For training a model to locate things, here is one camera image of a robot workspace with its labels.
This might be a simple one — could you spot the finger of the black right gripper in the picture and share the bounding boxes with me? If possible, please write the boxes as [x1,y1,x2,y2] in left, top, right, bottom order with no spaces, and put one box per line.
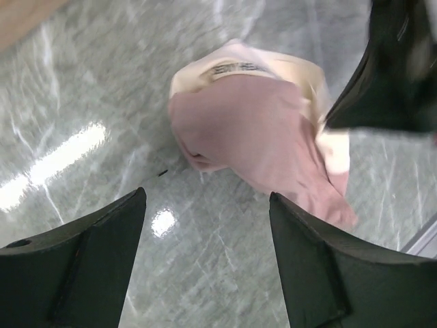
[325,1,436,133]

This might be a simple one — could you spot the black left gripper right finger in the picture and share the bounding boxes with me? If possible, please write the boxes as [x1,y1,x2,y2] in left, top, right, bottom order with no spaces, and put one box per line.
[269,193,436,327]

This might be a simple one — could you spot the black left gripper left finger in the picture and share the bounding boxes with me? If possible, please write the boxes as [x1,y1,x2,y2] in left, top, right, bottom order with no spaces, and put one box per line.
[1,187,147,328]

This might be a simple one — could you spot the pink and cream underwear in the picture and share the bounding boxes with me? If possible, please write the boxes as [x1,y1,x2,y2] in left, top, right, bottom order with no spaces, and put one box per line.
[168,39,357,226]

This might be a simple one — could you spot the wooden hanging rack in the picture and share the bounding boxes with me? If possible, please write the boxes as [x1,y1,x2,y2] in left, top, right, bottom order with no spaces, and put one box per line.
[0,0,70,52]

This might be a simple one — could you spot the aluminium rail frame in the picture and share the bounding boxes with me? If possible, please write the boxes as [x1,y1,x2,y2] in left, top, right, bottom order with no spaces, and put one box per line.
[401,215,437,259]

